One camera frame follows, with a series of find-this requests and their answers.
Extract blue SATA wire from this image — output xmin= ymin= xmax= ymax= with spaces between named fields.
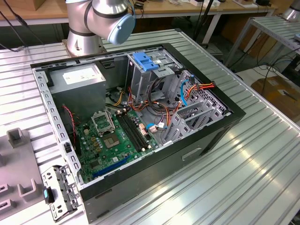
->
xmin=145 ymin=123 xmax=169 ymax=132
xmin=180 ymin=74 xmax=195 ymax=108

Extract orange red power wire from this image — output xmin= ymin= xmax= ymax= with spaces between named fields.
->
xmin=184 ymin=81 xmax=216 ymax=100

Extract grey metal disk bay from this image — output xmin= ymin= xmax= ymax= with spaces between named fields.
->
xmin=161 ymin=69 xmax=232 ymax=145

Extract black RAM slot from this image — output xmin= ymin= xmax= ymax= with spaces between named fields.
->
xmin=120 ymin=112 xmax=145 ymax=151
xmin=123 ymin=111 xmax=148 ymax=150
xmin=117 ymin=112 xmax=142 ymax=152
xmin=126 ymin=111 xmax=151 ymax=149

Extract grey optical drive cage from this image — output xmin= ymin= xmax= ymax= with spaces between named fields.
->
xmin=125 ymin=50 xmax=185 ymax=106

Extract green motherboard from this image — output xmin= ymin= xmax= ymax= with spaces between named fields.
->
xmin=75 ymin=108 xmax=160 ymax=185

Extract CPU socket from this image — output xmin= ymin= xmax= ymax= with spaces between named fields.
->
xmin=101 ymin=133 xmax=122 ymax=150

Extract blue drive cage latch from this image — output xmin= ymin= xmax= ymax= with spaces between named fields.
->
xmin=132 ymin=52 xmax=160 ymax=73

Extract metal socket cover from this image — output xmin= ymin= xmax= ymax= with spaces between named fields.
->
xmin=90 ymin=111 xmax=116 ymax=137

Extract blue expansion slot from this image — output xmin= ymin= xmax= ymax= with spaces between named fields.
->
xmin=92 ymin=155 xmax=132 ymax=179

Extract black open PC case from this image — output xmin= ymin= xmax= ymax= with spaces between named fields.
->
xmin=30 ymin=42 xmax=247 ymax=225

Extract grey power supply unit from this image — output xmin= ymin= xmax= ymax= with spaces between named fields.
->
xmin=48 ymin=63 xmax=107 ymax=122

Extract black case fan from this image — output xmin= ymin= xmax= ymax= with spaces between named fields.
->
xmin=58 ymin=105 xmax=82 ymax=157

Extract long wooden desk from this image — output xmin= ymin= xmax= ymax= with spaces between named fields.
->
xmin=0 ymin=0 xmax=278 ymax=45

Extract grey expansion card retainer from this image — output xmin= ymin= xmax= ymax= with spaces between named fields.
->
xmin=41 ymin=164 xmax=80 ymax=223

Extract large brown cardboard box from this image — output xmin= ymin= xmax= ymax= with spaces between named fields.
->
xmin=250 ymin=75 xmax=300 ymax=119

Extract grey parts rack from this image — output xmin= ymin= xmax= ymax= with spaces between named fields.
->
xmin=0 ymin=127 xmax=46 ymax=225

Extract metal slat side table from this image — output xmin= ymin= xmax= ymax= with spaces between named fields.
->
xmin=224 ymin=15 xmax=300 ymax=68

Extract orange black wire harness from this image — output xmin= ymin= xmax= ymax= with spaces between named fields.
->
xmin=127 ymin=98 xmax=184 ymax=133

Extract yellow power supply wires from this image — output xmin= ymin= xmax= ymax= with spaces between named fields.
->
xmin=112 ymin=90 xmax=129 ymax=106

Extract red fan wire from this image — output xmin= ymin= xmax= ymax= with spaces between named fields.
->
xmin=62 ymin=105 xmax=78 ymax=150

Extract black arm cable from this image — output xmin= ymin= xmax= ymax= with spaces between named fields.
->
xmin=0 ymin=9 xmax=44 ymax=51

